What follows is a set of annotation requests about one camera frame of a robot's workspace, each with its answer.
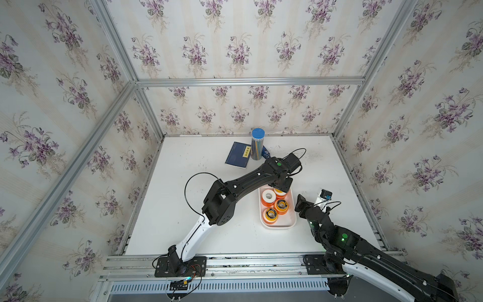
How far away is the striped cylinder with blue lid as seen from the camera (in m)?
0.97

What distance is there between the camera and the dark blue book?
42.3 inches

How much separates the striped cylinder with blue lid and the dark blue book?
5 cm
